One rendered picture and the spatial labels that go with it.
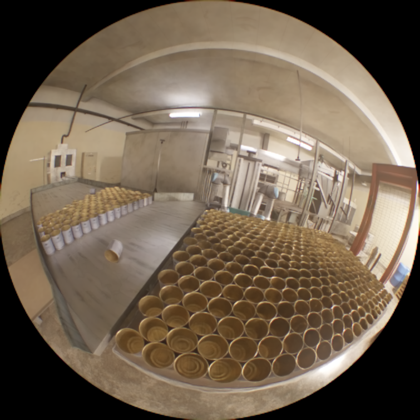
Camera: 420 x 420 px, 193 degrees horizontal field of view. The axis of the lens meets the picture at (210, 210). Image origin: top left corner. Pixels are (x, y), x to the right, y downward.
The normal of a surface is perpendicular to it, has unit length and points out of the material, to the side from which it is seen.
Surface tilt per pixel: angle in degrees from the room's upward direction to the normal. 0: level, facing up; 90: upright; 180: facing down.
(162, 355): 2
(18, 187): 90
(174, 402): 0
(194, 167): 90
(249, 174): 90
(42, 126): 90
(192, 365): 2
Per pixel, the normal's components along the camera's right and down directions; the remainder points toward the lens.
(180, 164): -0.17, 0.28
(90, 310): 0.18, -0.94
